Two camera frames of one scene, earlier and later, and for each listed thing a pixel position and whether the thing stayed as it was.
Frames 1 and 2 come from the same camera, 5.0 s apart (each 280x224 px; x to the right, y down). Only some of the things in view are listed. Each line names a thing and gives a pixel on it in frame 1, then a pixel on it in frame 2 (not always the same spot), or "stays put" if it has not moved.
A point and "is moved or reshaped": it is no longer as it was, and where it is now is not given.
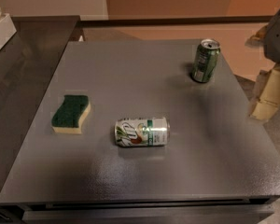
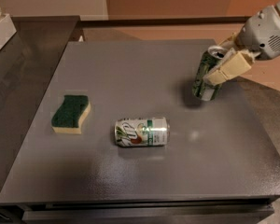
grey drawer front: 258,214 stays put
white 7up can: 142,132 stays put
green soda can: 205,61 is moved or reshaped
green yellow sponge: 68,116 stays put
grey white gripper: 278,36 to 261,33
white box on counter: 1,34 stays put
